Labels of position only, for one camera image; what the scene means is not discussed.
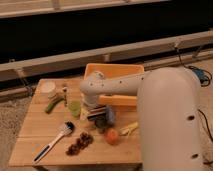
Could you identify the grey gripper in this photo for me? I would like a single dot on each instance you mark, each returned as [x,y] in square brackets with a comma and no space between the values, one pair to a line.
[90,101]

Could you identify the black white striped eraser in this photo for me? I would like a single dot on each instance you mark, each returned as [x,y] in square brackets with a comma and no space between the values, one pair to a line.
[96,112]

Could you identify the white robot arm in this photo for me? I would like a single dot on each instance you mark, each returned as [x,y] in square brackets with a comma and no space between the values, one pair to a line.
[167,104]

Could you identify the green plastic cup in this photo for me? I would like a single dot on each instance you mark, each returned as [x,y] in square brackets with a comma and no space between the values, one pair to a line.
[75,108]

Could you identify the blue sponge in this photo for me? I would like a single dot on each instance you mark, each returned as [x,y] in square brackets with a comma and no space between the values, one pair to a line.
[110,115]

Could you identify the bunch of dark grapes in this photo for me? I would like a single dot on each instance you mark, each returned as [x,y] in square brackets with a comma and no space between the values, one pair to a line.
[81,143]

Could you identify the small wooden figure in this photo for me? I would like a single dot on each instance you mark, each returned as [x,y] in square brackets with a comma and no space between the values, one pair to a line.
[64,90]

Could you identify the green cucumber toy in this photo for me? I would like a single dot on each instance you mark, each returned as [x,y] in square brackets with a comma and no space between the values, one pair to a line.
[52,104]

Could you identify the red apple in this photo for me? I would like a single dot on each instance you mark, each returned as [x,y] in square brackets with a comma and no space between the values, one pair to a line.
[112,136]

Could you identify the orange plastic bin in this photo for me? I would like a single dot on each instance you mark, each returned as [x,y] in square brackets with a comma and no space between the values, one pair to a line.
[114,84]

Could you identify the blue power adapter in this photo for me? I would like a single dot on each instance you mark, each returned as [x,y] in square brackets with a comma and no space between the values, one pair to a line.
[200,74]

